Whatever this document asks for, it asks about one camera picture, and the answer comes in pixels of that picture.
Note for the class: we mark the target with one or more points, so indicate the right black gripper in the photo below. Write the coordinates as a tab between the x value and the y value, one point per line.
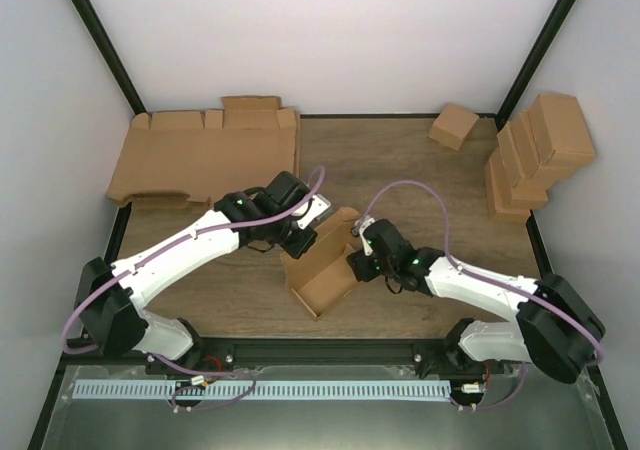
361	271

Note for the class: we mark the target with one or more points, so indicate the black frame post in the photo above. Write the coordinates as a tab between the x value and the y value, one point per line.
544	40
103	43

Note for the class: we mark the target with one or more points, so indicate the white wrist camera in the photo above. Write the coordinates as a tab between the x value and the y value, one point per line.
358	231
315	210

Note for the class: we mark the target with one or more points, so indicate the small folded cardboard box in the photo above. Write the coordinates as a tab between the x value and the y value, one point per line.
453	126

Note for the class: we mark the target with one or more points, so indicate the black aluminium frame rail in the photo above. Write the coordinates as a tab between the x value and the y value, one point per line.
258	353

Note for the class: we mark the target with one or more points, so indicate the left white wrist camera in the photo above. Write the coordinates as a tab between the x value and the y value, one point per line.
315	210

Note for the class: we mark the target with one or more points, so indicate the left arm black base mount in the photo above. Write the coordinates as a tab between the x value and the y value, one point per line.
210	355

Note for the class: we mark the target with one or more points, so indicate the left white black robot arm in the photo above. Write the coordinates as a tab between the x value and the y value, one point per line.
113	298

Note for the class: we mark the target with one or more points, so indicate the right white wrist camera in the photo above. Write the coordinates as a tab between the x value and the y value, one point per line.
358	231

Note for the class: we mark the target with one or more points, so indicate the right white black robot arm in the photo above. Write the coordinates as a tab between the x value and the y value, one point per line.
543	321

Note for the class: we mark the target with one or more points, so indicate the stack of flat cardboard sheets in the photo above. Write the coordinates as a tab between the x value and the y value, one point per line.
187	159

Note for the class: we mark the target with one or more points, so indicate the lowest stacked folded cardboard box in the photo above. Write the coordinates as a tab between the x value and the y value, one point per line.
497	209

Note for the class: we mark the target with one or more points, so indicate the right black frame post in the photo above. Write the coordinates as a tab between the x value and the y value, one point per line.
544	40

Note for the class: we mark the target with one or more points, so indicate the light blue slotted cable duct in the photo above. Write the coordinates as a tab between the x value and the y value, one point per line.
401	390

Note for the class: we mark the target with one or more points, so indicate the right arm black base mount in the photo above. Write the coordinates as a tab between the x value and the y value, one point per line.
445	356

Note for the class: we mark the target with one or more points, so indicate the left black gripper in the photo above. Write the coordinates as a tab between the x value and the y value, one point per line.
295	249

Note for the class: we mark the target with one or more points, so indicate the left black frame post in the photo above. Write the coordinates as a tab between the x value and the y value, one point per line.
103	43

